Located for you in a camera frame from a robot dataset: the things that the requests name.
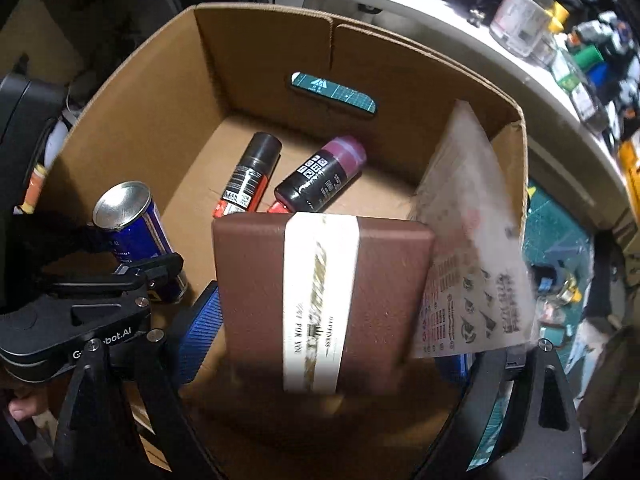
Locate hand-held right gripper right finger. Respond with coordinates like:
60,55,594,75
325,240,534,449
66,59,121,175
415,337,587,480

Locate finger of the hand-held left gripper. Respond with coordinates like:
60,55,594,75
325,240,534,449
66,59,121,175
112,252,185,306
35,212,121,263

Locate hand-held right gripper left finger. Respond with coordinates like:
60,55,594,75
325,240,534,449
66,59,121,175
52,284,226,480

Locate blue spray can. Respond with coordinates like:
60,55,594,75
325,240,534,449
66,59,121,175
91,181,188,306

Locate brown box with white band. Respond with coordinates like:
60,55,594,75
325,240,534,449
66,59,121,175
211,211,435,396

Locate white decal sheet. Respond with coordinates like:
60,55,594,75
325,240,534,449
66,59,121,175
407,100,538,361

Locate magenta bottle with black label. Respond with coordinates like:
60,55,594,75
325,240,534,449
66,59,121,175
265,135,367,213

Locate brown cardboard box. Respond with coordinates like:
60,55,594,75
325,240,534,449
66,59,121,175
35,2,531,480

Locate person's left hand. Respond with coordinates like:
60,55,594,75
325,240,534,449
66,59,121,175
5,392,53,423

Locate orange toy figure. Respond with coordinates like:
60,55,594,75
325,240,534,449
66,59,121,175
20,162,51,211

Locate grey cloth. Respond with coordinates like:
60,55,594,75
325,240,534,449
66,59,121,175
575,317,640,441

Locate small bottle with green cap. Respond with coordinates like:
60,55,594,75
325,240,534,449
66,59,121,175
550,45,611,131

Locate small bottle with yellow cap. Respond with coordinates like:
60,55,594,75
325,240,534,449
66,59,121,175
532,2,571,68

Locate clear glass bottle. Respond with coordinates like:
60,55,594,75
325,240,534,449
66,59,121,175
489,0,556,58

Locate white and blue robot model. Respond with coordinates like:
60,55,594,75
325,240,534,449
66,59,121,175
570,10,640,121

